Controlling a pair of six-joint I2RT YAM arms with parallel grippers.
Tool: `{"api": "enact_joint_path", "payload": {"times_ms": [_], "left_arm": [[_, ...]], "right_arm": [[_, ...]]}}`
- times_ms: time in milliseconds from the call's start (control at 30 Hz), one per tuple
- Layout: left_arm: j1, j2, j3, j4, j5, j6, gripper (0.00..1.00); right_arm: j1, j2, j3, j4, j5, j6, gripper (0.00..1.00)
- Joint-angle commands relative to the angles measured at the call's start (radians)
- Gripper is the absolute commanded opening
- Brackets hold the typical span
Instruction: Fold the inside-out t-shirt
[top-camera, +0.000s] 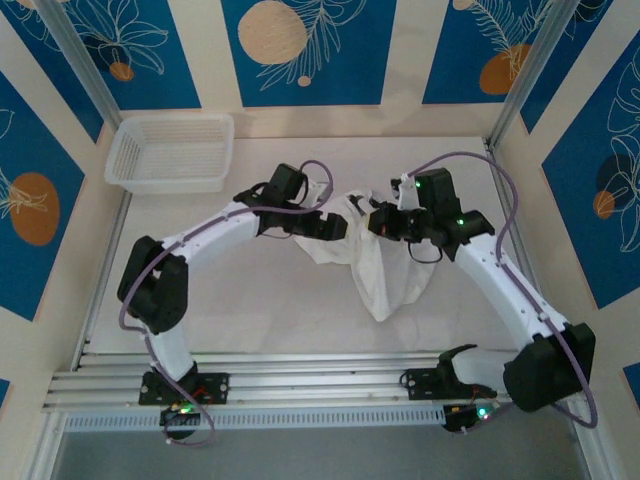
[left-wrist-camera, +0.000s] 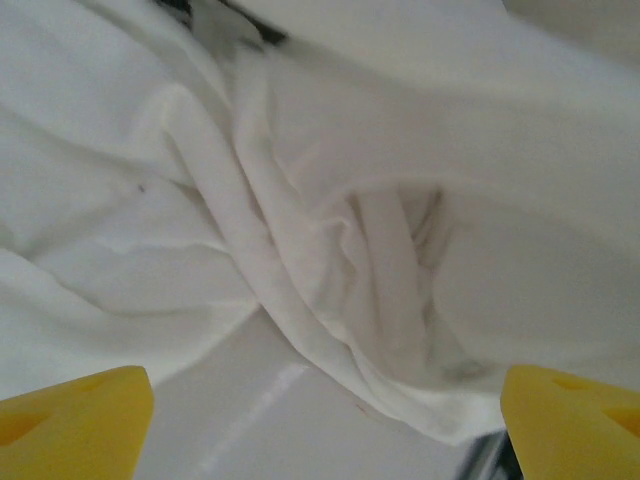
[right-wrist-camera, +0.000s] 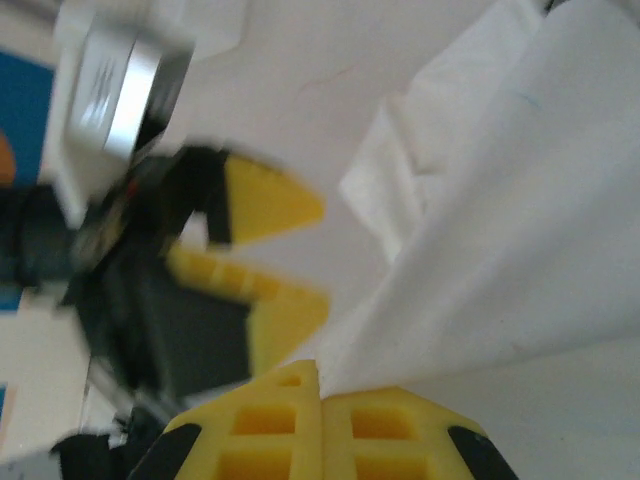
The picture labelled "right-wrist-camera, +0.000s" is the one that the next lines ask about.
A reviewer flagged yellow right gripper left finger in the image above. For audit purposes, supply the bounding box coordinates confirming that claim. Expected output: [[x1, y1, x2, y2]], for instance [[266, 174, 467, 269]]
[[127, 359, 322, 480]]

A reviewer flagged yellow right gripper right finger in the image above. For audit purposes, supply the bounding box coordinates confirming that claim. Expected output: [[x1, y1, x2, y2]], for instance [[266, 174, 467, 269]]
[[319, 384, 521, 480]]

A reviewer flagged white t-shirt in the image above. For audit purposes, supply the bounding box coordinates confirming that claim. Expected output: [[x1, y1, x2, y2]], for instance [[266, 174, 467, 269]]
[[319, 0, 640, 399]]

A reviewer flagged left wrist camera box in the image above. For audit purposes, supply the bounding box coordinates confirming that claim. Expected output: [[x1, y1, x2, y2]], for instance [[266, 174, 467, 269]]
[[47, 0, 246, 226]]

